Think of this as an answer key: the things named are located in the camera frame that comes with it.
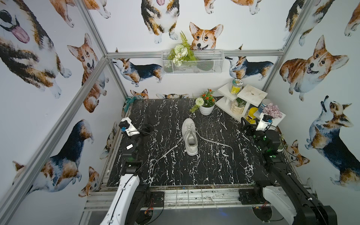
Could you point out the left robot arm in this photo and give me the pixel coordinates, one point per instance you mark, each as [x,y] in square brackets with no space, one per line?
[131,195]

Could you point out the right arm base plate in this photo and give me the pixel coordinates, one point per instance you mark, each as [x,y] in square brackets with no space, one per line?
[250,196]

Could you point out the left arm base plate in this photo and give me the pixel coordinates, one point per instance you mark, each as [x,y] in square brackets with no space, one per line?
[154,199]

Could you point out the white wire basket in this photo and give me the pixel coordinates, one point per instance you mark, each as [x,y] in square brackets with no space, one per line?
[207,62]

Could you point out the white sneaker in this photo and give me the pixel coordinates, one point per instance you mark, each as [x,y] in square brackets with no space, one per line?
[190,137]

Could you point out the teal cloth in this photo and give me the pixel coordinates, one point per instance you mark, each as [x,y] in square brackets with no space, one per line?
[128,102]

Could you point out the white stepped shelf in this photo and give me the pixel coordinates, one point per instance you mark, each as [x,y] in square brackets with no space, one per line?
[250,94]

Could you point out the white pot orange flowers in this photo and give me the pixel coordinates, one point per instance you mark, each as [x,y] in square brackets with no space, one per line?
[205,103]

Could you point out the cream bumpy pot plant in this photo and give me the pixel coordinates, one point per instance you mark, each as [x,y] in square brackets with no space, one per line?
[238,106]

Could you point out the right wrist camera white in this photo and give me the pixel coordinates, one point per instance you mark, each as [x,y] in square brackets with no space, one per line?
[265,123]

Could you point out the pink flowers white pot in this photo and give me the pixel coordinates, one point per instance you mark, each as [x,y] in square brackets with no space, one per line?
[273,111]

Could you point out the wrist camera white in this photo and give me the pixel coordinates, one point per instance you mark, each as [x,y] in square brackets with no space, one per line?
[127,128]
[265,123]

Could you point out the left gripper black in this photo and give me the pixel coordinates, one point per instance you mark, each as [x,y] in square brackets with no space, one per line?
[139,131]

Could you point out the clear jar yellow label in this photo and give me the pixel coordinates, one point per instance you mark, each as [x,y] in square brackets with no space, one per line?
[237,86]

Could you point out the blue white can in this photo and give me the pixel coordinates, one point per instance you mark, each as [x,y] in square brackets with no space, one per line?
[264,104]

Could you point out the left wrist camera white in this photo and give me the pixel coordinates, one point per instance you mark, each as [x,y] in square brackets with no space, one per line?
[127,128]

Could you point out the white green artificial flowers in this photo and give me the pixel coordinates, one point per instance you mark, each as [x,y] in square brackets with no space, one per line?
[182,54]

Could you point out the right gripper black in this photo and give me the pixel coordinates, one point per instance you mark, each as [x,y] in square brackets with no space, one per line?
[250,129]

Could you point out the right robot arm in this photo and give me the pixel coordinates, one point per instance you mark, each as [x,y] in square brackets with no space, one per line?
[296,205]

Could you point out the yellow round container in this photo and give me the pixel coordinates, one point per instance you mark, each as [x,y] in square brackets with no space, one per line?
[251,118]

